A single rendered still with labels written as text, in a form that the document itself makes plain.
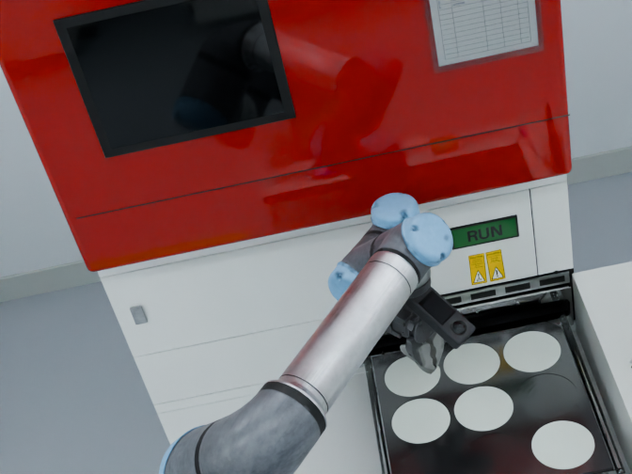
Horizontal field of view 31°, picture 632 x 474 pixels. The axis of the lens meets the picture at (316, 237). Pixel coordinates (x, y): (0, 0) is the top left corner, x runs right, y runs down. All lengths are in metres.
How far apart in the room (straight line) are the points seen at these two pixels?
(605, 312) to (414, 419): 0.38
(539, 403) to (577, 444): 0.11
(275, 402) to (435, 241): 0.34
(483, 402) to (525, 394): 0.07
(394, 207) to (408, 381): 0.41
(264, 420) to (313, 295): 0.66
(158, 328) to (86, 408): 1.47
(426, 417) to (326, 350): 0.54
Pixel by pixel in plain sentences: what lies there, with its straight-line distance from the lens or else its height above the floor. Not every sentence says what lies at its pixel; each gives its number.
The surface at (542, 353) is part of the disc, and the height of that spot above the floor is 0.90.
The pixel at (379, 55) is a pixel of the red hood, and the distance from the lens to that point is 1.69.
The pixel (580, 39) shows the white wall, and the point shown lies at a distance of 3.58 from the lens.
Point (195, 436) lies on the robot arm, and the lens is 1.48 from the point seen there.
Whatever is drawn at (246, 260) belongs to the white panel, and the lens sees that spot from 1.96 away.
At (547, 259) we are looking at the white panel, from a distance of 2.05.
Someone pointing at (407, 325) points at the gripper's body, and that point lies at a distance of 1.86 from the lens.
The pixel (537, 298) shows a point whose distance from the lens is 2.09.
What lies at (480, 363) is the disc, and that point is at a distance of 2.03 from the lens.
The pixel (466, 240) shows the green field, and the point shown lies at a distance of 1.98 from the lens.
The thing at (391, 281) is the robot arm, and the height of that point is 1.35.
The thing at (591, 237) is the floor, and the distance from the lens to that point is 3.65.
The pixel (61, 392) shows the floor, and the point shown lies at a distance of 3.59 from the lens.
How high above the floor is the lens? 2.36
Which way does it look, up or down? 38 degrees down
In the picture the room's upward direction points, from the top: 14 degrees counter-clockwise
